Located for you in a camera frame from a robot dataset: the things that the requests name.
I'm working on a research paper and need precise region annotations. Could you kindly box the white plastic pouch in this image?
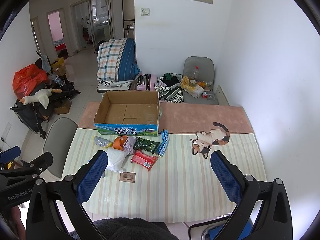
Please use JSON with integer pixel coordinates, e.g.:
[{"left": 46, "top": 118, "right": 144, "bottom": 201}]
[{"left": 105, "top": 148, "right": 127, "bottom": 173}]

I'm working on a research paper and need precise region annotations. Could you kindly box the red packet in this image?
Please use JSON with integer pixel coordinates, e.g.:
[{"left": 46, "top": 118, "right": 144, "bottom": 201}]
[{"left": 130, "top": 150, "right": 158, "bottom": 171}]

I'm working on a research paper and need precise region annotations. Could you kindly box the orange plastic bag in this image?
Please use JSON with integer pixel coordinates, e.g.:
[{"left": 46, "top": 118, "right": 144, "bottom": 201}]
[{"left": 12, "top": 64, "right": 49, "bottom": 100}]

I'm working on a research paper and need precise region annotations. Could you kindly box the grey cushioned chair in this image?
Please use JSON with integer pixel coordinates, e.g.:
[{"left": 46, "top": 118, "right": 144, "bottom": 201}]
[{"left": 183, "top": 56, "right": 219, "bottom": 105}]

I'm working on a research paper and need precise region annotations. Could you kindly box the yellow bag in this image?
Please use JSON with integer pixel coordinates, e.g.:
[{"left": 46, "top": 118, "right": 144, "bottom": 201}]
[{"left": 51, "top": 57, "right": 66, "bottom": 76}]

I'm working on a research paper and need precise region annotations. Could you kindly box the lilac cloth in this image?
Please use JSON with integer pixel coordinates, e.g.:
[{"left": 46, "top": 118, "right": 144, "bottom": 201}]
[{"left": 123, "top": 136, "right": 137, "bottom": 155}]

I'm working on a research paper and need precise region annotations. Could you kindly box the small cardboard box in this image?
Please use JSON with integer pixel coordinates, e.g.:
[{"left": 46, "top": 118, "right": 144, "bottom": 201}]
[{"left": 54, "top": 99, "right": 72, "bottom": 115}]

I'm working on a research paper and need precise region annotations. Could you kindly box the cardboard box with blue print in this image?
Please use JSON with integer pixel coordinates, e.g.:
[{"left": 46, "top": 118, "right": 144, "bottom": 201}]
[{"left": 94, "top": 90, "right": 161, "bottom": 137}]

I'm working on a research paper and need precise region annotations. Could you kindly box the orange snack packet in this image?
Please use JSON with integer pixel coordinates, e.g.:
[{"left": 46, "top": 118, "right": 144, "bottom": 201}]
[{"left": 112, "top": 135, "right": 128, "bottom": 151}]

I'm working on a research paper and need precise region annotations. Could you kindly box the green wipes packet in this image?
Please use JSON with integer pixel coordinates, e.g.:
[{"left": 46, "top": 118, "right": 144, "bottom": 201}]
[{"left": 133, "top": 137, "right": 160, "bottom": 154}]

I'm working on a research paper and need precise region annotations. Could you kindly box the wall switch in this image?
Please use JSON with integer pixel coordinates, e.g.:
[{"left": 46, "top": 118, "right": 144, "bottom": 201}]
[{"left": 140, "top": 8, "right": 150, "bottom": 17}]

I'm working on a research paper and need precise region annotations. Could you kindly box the white goose plush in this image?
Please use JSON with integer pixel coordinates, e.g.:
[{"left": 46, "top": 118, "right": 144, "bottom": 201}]
[{"left": 19, "top": 88, "right": 62, "bottom": 109}]

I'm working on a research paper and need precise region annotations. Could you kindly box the silver yellow scrub sponge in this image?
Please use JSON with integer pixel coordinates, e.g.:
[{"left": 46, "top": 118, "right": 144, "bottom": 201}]
[{"left": 93, "top": 136, "right": 113, "bottom": 148}]

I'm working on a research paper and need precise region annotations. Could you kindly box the blue yellow packet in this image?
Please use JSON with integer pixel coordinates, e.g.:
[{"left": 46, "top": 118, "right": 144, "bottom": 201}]
[{"left": 156, "top": 129, "right": 169, "bottom": 157}]

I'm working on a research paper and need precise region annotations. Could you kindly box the pink suitcase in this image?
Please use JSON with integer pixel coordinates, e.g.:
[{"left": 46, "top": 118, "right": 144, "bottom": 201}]
[{"left": 137, "top": 74, "right": 157, "bottom": 91}]

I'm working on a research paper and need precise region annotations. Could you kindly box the clear plastic bottle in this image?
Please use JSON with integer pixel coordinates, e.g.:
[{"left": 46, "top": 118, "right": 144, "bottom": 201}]
[{"left": 191, "top": 66, "right": 199, "bottom": 83}]

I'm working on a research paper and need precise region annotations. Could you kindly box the calico cat mat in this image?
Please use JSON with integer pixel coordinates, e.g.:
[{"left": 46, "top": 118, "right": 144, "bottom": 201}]
[{"left": 190, "top": 122, "right": 230, "bottom": 159}]

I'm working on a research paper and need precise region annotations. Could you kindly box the patterned bag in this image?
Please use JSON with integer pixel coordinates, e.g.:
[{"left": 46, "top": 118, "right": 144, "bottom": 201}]
[{"left": 154, "top": 73, "right": 184, "bottom": 103}]

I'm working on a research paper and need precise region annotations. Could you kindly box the brown label patch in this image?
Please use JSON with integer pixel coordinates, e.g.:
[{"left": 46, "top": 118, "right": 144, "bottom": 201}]
[{"left": 119, "top": 172, "right": 136, "bottom": 183}]

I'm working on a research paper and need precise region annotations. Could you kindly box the plaid folded bedding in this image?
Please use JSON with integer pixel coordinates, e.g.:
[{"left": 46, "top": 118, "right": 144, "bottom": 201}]
[{"left": 97, "top": 38, "right": 140, "bottom": 82}]

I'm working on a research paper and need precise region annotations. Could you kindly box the black fleece clothing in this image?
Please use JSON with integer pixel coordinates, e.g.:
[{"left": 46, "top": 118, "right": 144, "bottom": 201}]
[{"left": 69, "top": 217, "right": 180, "bottom": 240}]

